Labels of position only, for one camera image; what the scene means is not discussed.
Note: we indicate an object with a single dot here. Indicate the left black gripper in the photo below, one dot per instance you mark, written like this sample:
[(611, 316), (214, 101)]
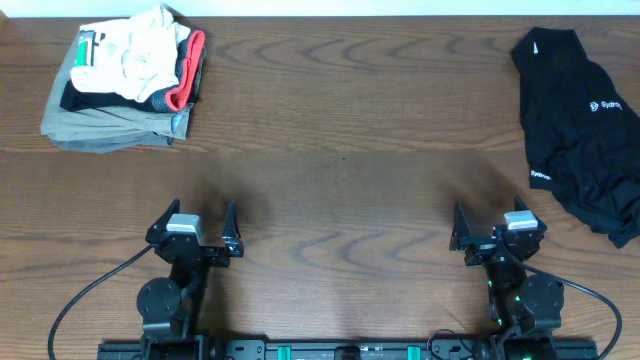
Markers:
[(234, 245)]

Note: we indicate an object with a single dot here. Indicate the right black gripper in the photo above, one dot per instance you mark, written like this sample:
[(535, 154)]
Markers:
[(482, 248)]

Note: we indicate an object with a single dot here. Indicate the black t-shirt with white logo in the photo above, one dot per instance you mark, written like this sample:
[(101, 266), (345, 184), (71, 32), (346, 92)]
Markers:
[(581, 137)]

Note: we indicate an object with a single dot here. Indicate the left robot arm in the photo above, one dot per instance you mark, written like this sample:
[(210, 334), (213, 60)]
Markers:
[(170, 305)]

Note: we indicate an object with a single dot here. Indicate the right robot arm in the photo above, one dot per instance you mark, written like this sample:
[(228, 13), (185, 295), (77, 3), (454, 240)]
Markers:
[(526, 305)]

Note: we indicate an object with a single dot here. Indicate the grey-beige folded garment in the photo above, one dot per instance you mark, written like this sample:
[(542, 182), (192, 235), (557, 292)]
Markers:
[(106, 129)]

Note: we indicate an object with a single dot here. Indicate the black and red garment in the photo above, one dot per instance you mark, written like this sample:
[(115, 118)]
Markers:
[(173, 99)]

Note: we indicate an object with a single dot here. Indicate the white crumpled garment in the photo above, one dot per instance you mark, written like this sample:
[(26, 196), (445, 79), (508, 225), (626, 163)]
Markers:
[(132, 57)]

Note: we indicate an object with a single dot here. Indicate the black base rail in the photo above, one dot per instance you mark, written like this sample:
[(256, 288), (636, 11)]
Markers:
[(440, 348)]

